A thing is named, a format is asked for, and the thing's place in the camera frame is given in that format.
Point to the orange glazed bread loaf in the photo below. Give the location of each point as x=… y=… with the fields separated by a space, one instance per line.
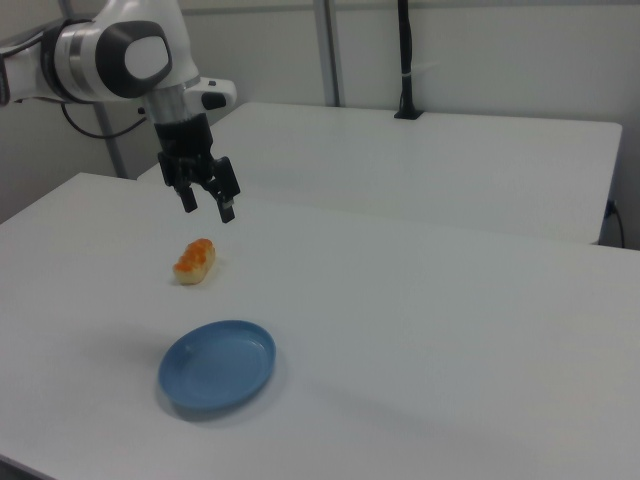
x=195 y=261

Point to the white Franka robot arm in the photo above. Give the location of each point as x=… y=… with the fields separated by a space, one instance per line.
x=100 y=50

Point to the grey metal wall post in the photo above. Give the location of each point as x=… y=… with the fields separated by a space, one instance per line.
x=327 y=50

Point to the blue round plate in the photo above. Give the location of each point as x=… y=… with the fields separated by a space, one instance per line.
x=217 y=364

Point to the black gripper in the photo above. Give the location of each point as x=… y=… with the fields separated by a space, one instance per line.
x=183 y=145

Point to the black camera pole with clamp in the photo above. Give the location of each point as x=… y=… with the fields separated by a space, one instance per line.
x=407 y=60

